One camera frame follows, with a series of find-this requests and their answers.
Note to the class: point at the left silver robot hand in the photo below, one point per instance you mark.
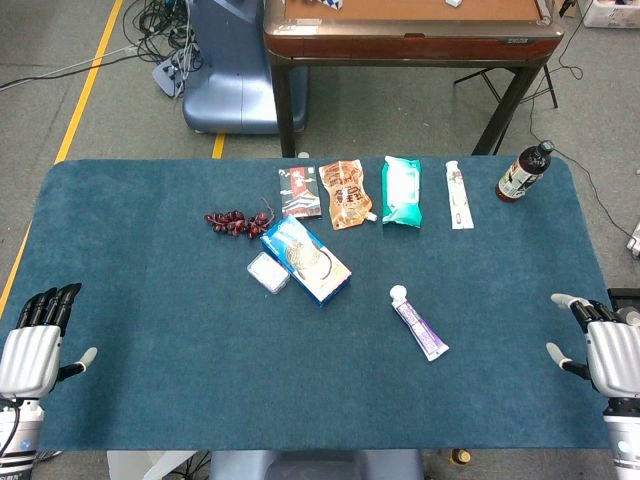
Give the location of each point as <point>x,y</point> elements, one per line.
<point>30,355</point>

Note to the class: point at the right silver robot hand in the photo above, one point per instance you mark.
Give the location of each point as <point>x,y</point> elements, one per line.
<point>615,355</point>

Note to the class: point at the purple white tube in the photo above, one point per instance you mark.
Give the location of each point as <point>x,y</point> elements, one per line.
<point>421,331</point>

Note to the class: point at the white floral toothpaste tube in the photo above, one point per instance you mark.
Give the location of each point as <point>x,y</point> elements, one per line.
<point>458,197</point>

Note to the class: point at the white floor device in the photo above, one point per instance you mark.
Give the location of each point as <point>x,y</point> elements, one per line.
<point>635,246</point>

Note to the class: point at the teal table mat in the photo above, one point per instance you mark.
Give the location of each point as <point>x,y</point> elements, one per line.
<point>150,260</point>

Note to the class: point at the small brown bottle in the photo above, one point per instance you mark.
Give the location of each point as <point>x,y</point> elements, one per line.
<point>461,456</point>

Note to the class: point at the dark drink bottle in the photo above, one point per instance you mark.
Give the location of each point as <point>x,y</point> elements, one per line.
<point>522,175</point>

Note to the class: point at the red grape bunch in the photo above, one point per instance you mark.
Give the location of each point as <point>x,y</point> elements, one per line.
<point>232,223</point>

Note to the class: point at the small white plastic case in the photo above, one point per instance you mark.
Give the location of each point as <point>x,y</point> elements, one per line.
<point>268,272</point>

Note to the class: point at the green wet wipes pack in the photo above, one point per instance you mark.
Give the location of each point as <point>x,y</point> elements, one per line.
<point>402,192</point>

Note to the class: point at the blue printed carton box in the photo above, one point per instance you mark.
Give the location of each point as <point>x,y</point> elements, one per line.
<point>305,260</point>

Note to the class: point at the blue grey robot torso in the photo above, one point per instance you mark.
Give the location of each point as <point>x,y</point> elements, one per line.
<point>320,465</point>

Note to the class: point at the blue power strip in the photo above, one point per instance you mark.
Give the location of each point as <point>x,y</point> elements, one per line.
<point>167,75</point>

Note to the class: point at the orange spouted pouch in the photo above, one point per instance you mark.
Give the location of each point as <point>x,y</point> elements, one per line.
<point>346,195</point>

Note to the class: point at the black and red packet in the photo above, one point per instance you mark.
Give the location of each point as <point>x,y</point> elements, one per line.
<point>300,192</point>

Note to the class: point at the white storage box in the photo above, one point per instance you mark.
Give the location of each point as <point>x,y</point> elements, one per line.
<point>612,15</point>

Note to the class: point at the blue grey machine base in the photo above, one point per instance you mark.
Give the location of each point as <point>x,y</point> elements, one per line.
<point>225,75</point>

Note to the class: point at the brown wooden table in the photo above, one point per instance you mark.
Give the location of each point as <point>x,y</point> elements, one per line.
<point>410,45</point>

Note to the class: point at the small white block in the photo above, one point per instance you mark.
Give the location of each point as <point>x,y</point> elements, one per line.
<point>454,3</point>

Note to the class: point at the blue white checkered item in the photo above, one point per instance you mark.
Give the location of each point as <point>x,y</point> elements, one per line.
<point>334,3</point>

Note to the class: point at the black floor frame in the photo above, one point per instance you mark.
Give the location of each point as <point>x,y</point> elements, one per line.
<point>622,294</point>

